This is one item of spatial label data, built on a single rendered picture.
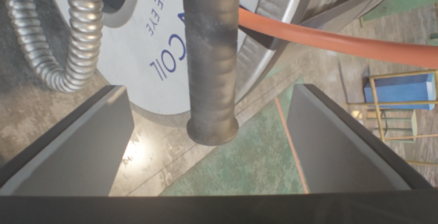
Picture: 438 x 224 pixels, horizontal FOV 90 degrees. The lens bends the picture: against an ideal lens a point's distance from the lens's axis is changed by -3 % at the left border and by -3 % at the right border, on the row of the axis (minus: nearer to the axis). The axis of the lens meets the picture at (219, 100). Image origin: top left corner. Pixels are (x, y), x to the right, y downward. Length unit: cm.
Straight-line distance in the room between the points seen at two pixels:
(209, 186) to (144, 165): 55
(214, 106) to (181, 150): 145
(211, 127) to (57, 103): 122
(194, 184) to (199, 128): 154
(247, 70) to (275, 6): 11
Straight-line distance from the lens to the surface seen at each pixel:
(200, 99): 15
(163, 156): 154
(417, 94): 456
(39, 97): 135
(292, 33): 19
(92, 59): 18
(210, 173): 177
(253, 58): 35
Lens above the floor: 135
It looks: 50 degrees down
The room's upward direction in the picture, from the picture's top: 86 degrees clockwise
